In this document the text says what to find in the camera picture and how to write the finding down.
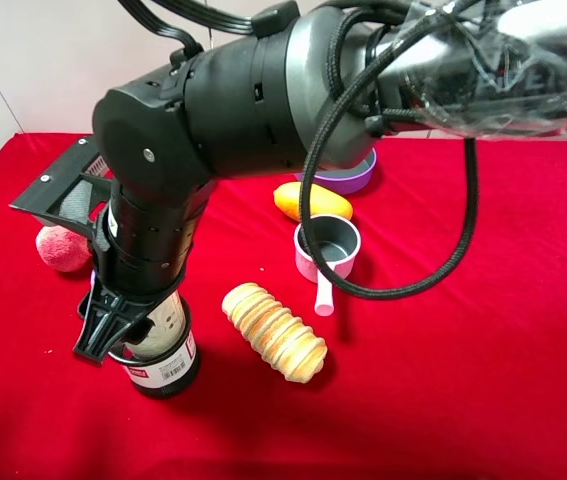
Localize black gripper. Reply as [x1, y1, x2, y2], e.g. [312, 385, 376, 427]
[74, 209, 184, 354]

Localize black braided cable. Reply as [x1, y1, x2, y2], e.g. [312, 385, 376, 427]
[299, 0, 479, 301]

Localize pink small saucepan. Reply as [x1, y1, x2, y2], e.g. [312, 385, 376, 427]
[293, 214, 361, 317]

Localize white purple cylinder roll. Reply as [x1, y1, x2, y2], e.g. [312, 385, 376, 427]
[108, 291, 186, 362]

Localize red velvet tablecloth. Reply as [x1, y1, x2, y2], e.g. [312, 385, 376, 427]
[0, 135, 567, 479]

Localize purple frying pan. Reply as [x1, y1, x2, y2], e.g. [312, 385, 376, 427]
[314, 149, 377, 196]

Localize yellow mango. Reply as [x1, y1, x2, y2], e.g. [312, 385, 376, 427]
[273, 181, 354, 222]

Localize ridged bread loaf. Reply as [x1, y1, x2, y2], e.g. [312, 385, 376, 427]
[222, 282, 328, 384]

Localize black mesh pen holder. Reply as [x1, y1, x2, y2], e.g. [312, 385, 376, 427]
[76, 293, 201, 401]

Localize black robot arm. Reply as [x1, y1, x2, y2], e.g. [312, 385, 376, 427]
[74, 1, 567, 363]

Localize red peach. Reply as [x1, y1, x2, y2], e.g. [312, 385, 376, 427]
[35, 226, 91, 273]

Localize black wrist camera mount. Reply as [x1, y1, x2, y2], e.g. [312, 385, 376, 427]
[10, 136, 111, 240]

